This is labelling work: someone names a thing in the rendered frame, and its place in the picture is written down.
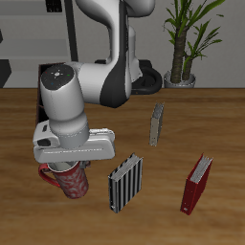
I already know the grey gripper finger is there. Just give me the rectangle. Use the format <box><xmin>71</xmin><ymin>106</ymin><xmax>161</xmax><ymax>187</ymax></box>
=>
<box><xmin>78</xmin><ymin>160</ymin><xmax>92</xmax><ymax>170</ymax></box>

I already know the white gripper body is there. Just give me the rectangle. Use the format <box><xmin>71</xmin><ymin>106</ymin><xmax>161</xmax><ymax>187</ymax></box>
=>
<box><xmin>33</xmin><ymin>127</ymin><xmax>117</xmax><ymax>164</ymax></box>

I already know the red patterned mug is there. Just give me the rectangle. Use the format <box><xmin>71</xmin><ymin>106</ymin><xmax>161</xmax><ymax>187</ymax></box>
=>
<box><xmin>37</xmin><ymin>161</ymin><xmax>90</xmax><ymax>200</ymax></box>

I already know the black white striped book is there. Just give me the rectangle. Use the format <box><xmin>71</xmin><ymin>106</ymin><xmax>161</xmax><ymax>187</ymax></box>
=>
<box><xmin>107</xmin><ymin>152</ymin><xmax>145</xmax><ymax>214</ymax></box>

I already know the grey book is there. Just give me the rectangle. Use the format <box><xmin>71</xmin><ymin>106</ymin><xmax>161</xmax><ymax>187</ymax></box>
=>
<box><xmin>148</xmin><ymin>101</ymin><xmax>166</xmax><ymax>147</ymax></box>

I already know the red book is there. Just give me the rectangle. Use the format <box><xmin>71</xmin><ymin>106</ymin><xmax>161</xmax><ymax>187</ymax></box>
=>
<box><xmin>179</xmin><ymin>153</ymin><xmax>214</xmax><ymax>216</ymax></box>

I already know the green pot plant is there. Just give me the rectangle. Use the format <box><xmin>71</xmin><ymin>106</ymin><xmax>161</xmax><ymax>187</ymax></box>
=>
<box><xmin>162</xmin><ymin>0</ymin><xmax>227</xmax><ymax>90</ymax></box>

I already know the black upright post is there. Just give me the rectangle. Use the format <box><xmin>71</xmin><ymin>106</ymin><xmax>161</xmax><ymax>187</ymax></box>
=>
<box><xmin>64</xmin><ymin>0</ymin><xmax>79</xmax><ymax>63</ymax></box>

